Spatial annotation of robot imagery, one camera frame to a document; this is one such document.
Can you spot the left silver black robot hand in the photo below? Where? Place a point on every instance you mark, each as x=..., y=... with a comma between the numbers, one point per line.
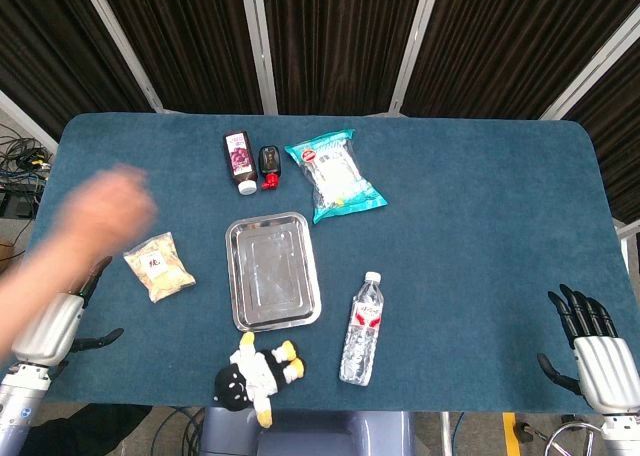
x=47, y=328

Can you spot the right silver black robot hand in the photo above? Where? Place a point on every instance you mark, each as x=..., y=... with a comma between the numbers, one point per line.
x=600, y=363

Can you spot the person's bare hand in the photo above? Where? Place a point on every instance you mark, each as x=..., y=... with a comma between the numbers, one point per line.
x=107, y=208

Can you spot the beige snack packet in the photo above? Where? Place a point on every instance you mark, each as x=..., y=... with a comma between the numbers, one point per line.
x=159, y=267

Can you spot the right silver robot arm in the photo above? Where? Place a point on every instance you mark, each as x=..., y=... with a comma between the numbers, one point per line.
x=621, y=435

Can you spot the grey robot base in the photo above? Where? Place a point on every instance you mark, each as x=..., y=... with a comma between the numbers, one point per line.
x=307, y=433

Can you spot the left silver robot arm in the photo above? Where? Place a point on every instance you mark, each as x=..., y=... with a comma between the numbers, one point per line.
x=17, y=406

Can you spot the person's bare forearm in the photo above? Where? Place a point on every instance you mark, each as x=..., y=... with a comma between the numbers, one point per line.
x=37, y=296

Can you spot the rectangular stainless steel tray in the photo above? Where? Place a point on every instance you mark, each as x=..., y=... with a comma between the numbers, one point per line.
x=272, y=272

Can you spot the purple grape juice bottle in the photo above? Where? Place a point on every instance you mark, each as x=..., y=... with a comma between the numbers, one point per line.
x=240, y=161

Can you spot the small black red-capped bottle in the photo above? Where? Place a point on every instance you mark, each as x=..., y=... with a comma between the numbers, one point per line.
x=270, y=166

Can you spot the blue table cloth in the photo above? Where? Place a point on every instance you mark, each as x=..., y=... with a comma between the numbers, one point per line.
x=450, y=256

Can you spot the black white plush doll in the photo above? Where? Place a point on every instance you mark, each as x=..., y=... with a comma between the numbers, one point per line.
x=257, y=373

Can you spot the teal white snack bag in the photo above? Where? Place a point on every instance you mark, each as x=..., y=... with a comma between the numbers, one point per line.
x=334, y=175

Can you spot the clear plastic water bottle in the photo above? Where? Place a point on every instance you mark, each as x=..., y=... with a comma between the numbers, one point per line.
x=362, y=333

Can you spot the dark pleated curtain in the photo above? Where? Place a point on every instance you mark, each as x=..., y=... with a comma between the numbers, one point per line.
x=335, y=36

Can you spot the chrome round stool frame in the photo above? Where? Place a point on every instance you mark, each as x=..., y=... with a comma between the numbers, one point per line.
x=575, y=438

